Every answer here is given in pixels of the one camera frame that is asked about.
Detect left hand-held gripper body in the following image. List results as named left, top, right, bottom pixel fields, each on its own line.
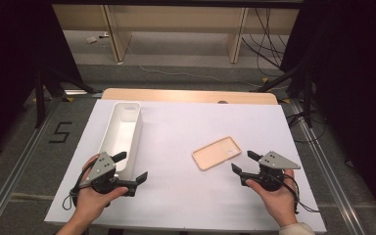
left=85, top=151, right=138, bottom=198

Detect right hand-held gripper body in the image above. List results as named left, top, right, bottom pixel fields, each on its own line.
left=241, top=150, right=302, bottom=193

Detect beige phone case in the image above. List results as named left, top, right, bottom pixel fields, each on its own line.
left=191, top=135, right=243, bottom=171

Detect white plastic storage box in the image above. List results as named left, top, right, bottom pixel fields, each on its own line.
left=97, top=101, right=144, bottom=181

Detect person's left hand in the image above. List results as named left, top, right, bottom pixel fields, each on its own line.
left=72, top=155, right=129, bottom=226

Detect person's right hand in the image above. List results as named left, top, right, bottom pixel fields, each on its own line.
left=245, top=168, right=300, bottom=228

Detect white board sheet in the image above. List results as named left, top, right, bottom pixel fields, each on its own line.
left=44, top=98, right=327, bottom=233

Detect black metal stand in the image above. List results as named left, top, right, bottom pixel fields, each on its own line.
left=23, top=67, right=104, bottom=129
left=251, top=63, right=314, bottom=128

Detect dark curtain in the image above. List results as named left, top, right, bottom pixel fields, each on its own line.
left=280, top=0, right=376, bottom=229
left=0, top=0, right=82, bottom=161

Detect beige wooden shelf unit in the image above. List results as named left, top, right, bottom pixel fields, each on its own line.
left=52, top=4, right=300, bottom=65

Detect left hand-held gripper cable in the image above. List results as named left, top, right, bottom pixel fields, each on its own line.
left=62, top=165, right=92, bottom=212

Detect hand-held gripper cable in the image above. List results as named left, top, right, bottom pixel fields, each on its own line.
left=282, top=174, right=321, bottom=214
left=62, top=165, right=92, bottom=212

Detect black floor cables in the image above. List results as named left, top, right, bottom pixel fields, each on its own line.
left=287, top=111, right=329, bottom=145

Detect right hand-held gripper cable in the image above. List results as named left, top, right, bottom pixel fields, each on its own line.
left=282, top=174, right=321, bottom=214

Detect aluminium floor rail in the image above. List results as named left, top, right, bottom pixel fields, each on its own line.
left=290, top=97, right=368, bottom=235
left=0, top=96, right=63, bottom=235

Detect white floor cable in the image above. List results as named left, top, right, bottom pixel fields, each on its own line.
left=123, top=35, right=288, bottom=91

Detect hanging black cables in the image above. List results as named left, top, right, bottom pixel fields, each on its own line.
left=241, top=8, right=288, bottom=77

